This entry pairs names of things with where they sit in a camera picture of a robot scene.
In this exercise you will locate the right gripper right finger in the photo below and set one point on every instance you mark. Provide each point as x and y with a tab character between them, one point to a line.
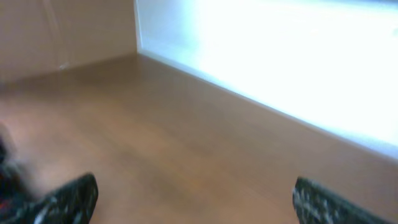
315	204

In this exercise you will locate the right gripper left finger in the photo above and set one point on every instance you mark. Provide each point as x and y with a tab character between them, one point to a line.
73	202

